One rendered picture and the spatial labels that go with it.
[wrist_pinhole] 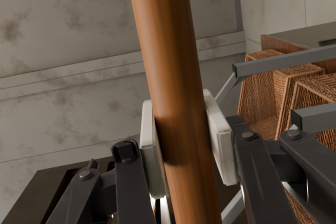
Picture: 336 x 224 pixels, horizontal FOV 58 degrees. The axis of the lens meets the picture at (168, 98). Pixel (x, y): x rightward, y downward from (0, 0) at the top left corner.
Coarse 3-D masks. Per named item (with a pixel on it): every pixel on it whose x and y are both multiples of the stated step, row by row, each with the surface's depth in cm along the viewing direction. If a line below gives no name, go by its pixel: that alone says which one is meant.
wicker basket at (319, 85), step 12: (300, 84) 106; (312, 84) 103; (324, 84) 101; (300, 96) 111; (312, 96) 111; (324, 96) 92; (300, 108) 113; (288, 120) 114; (324, 144) 118; (300, 216) 109
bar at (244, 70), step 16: (320, 48) 105; (240, 64) 105; (256, 64) 104; (272, 64) 104; (288, 64) 105; (240, 80) 108; (224, 96) 108; (304, 112) 60; (320, 112) 59; (304, 128) 59; (320, 128) 59; (240, 192) 65; (240, 208) 65
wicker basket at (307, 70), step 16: (304, 64) 127; (256, 80) 173; (272, 80) 173; (288, 80) 117; (240, 96) 175; (256, 96) 176; (272, 96) 176; (288, 96) 157; (240, 112) 178; (256, 112) 178; (272, 112) 179; (288, 112) 160; (272, 128) 167
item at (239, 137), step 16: (240, 144) 13; (256, 144) 13; (240, 160) 12; (256, 160) 12; (256, 176) 11; (272, 176) 11; (256, 192) 10; (272, 192) 10; (256, 208) 9; (272, 208) 9; (288, 208) 9
